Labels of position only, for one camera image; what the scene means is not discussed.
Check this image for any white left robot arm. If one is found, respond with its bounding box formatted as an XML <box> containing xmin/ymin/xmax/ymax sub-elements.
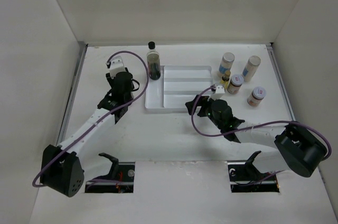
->
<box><xmin>38</xmin><ymin>71</ymin><xmax>137</xmax><ymax>197</ymax></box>

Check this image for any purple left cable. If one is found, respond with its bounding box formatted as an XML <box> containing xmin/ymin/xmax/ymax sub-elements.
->
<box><xmin>32</xmin><ymin>51</ymin><xmax>149</xmax><ymax>188</ymax></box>

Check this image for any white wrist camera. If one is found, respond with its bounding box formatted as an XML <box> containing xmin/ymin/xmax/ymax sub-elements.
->
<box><xmin>211</xmin><ymin>84</ymin><xmax>225</xmax><ymax>96</ymax></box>
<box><xmin>106</xmin><ymin>56</ymin><xmax>125</xmax><ymax>78</ymax></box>

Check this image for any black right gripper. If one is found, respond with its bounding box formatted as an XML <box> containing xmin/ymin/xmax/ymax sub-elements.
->
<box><xmin>185</xmin><ymin>94</ymin><xmax>223</xmax><ymax>129</ymax></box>

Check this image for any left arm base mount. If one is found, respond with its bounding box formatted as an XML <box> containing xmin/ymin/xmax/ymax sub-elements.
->
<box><xmin>84</xmin><ymin>153</ymin><xmax>136</xmax><ymax>194</ymax></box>

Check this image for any red label orange spice jar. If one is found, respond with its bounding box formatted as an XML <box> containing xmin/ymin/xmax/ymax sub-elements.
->
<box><xmin>247</xmin><ymin>87</ymin><xmax>267</xmax><ymax>107</ymax></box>

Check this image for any white tiered organizer tray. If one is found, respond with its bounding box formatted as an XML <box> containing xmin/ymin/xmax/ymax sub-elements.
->
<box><xmin>145</xmin><ymin>66</ymin><xmax>213</xmax><ymax>114</ymax></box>

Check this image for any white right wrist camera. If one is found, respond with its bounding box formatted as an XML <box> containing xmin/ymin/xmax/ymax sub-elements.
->
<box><xmin>211</xmin><ymin>84</ymin><xmax>225</xmax><ymax>96</ymax></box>

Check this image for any silver lid white spice jar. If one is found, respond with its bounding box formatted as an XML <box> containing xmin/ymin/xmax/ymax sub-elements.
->
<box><xmin>242</xmin><ymin>55</ymin><xmax>261</xmax><ymax>82</ymax></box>

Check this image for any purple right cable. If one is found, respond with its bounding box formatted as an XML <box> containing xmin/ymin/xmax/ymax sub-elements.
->
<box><xmin>191</xmin><ymin>85</ymin><xmax>332</xmax><ymax>161</ymax></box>

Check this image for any small brown yellow label bottle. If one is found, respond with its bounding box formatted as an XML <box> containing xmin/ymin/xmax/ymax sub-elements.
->
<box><xmin>220</xmin><ymin>70</ymin><xmax>231</xmax><ymax>89</ymax></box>

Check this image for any purple cable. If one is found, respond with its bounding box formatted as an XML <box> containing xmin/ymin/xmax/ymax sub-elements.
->
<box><xmin>191</xmin><ymin>85</ymin><xmax>332</xmax><ymax>161</ymax></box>
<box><xmin>32</xmin><ymin>51</ymin><xmax>149</xmax><ymax>188</ymax></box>

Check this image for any tall dark sauce bottle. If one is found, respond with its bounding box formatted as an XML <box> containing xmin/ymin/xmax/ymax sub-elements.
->
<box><xmin>146</xmin><ymin>41</ymin><xmax>161</xmax><ymax>80</ymax></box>

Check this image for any silver lid blue label jar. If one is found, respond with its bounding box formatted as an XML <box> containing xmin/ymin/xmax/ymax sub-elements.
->
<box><xmin>218</xmin><ymin>52</ymin><xmax>235</xmax><ymax>78</ymax></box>

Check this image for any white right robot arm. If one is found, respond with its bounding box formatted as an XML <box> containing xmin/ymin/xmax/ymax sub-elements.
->
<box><xmin>185</xmin><ymin>95</ymin><xmax>332</xmax><ymax>180</ymax></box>

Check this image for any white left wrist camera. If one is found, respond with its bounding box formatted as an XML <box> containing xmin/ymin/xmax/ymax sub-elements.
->
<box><xmin>106</xmin><ymin>56</ymin><xmax>125</xmax><ymax>78</ymax></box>

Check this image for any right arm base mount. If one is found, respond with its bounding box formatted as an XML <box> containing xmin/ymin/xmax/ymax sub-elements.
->
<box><xmin>228</xmin><ymin>151</ymin><xmax>279</xmax><ymax>193</ymax></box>

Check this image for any red label brown spice jar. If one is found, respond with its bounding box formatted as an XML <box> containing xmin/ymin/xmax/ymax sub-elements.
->
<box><xmin>227</xmin><ymin>74</ymin><xmax>244</xmax><ymax>94</ymax></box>

